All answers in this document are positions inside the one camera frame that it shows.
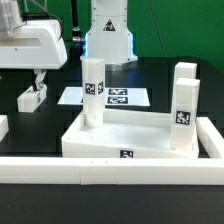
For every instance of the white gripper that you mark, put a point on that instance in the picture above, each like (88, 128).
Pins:
(36, 45)

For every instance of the white desk top tray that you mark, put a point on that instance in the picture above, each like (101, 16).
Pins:
(125, 134)

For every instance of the white left fence bar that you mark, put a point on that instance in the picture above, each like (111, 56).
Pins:
(3, 126)

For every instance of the white fence bar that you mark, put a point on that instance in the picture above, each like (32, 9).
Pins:
(46, 170)
(210, 138)
(3, 126)

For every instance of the fiducial marker sheet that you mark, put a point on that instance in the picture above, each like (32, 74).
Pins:
(113, 96)

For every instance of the white front fence bar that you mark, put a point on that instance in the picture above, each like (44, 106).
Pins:
(46, 170)

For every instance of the white right fence bar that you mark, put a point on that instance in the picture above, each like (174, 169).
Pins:
(210, 138)

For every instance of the black cable connector post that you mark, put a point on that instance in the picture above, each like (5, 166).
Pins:
(77, 43)

